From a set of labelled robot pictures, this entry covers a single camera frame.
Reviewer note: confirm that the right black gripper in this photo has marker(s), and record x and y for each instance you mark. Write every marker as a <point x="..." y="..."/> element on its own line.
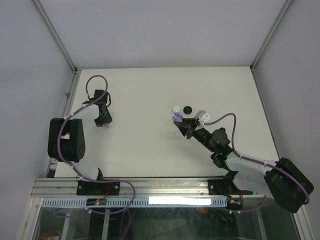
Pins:
<point x="191" y="122"/>

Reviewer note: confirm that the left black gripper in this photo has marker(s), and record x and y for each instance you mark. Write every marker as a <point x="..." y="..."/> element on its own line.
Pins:
<point x="107" y="119"/>

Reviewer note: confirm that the purple earbud case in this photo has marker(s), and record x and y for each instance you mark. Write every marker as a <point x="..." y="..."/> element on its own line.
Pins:
<point x="178" y="117"/>

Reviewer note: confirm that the black earbud case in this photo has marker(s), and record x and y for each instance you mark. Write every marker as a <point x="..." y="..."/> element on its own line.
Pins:
<point x="187" y="110"/>

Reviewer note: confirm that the white earbud case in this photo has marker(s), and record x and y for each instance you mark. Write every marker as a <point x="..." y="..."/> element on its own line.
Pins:
<point x="176" y="108"/>

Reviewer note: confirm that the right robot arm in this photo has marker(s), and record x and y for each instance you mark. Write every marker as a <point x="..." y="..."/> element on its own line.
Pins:
<point x="279" y="180"/>

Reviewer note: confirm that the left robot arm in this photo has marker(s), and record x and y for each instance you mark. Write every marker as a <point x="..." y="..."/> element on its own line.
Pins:
<point x="66" y="137"/>

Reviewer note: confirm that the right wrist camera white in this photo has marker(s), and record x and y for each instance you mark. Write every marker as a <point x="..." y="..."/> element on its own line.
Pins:
<point x="201" y="118"/>

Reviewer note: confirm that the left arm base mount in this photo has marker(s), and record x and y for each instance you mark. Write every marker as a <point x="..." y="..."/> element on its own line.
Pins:
<point x="89" y="188"/>

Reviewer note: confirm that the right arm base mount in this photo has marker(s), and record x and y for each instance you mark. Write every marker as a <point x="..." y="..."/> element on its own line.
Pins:
<point x="225" y="186"/>

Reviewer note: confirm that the aluminium front rail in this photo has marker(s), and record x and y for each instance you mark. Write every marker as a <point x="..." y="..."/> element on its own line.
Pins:
<point x="142" y="187"/>

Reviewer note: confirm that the slotted cable duct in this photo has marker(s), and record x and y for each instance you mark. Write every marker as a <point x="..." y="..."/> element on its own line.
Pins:
<point x="138" y="202"/>

